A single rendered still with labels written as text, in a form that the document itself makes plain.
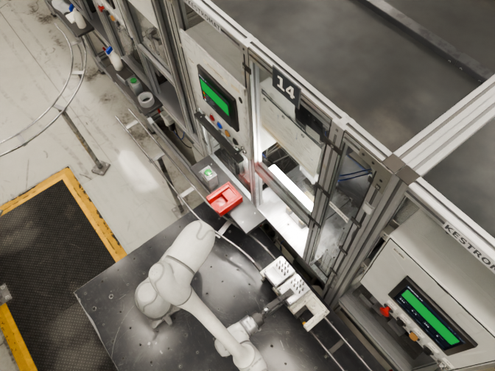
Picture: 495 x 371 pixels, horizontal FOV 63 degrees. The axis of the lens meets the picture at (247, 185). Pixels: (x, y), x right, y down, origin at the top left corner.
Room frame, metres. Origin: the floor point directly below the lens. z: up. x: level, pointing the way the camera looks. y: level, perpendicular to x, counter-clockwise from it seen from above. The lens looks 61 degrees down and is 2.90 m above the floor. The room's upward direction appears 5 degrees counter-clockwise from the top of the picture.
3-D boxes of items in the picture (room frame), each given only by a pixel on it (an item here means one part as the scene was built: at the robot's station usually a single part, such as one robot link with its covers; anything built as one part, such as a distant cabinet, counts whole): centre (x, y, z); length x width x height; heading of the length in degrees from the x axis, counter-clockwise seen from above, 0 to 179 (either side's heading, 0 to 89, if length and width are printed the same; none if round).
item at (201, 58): (1.23, 0.00, 1.60); 0.42 x 0.29 x 0.46; 34
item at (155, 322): (0.53, 0.53, 0.71); 0.22 x 0.18 x 0.06; 34
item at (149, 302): (0.56, 0.54, 0.85); 0.18 x 0.16 x 0.22; 146
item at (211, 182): (1.16, 0.20, 0.97); 0.08 x 0.08 x 0.12; 34
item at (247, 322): (0.36, 0.05, 0.90); 0.09 x 0.06 x 0.09; 32
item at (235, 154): (1.15, 0.11, 1.37); 0.36 x 0.04 x 0.04; 34
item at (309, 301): (0.51, -0.18, 0.84); 0.36 x 0.14 x 0.10; 34
